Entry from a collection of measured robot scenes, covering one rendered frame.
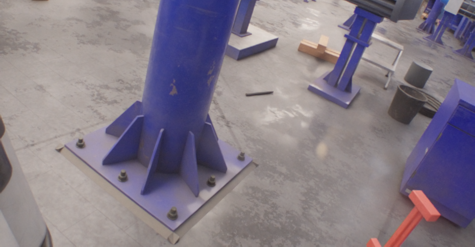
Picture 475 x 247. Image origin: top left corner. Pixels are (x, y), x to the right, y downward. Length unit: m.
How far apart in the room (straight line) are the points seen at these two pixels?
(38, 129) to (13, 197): 1.78
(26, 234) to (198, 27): 1.18
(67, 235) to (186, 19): 0.96
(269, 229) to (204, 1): 1.07
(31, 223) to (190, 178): 1.44
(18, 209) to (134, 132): 1.45
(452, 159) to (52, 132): 2.24
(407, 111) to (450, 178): 1.31
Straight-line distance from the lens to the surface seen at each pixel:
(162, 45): 1.45
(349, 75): 3.41
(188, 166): 1.68
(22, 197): 0.26
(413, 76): 4.97
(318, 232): 1.84
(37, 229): 0.28
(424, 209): 0.89
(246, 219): 1.71
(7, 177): 0.23
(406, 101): 3.48
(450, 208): 2.45
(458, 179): 2.34
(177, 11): 1.38
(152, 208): 1.59
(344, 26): 6.75
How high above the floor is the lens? 1.21
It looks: 29 degrees down
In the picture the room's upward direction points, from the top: 19 degrees clockwise
